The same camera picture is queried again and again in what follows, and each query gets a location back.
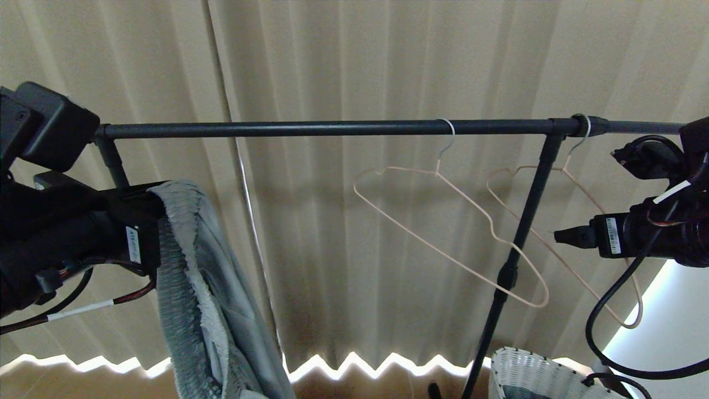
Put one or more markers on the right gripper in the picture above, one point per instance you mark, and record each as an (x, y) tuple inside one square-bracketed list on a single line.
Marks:
[(631, 235)]

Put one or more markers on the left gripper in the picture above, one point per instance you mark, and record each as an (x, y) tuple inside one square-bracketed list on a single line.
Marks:
[(119, 213)]

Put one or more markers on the pink clothes hanger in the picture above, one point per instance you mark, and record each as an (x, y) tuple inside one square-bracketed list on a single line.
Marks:
[(438, 168), (566, 163)]

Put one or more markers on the pale grey shorts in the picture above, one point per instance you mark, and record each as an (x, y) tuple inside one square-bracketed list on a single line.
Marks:
[(221, 310)]

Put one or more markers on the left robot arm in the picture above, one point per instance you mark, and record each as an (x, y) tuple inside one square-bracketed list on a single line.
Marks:
[(33, 238)]

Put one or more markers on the white laundry basket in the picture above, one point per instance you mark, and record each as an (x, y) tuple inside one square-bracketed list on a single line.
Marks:
[(532, 371)]

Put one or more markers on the black clothes rack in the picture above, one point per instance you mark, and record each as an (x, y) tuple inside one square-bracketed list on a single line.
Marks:
[(332, 129)]

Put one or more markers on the beige curtain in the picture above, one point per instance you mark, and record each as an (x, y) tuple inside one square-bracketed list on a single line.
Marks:
[(360, 66)]

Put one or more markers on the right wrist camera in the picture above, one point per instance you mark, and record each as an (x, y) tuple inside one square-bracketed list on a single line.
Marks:
[(645, 160)]

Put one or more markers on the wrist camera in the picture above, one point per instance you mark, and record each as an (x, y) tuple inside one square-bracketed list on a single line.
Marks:
[(50, 124), (645, 160)]

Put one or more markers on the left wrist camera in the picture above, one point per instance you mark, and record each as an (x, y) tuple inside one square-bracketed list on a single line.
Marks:
[(50, 124)]

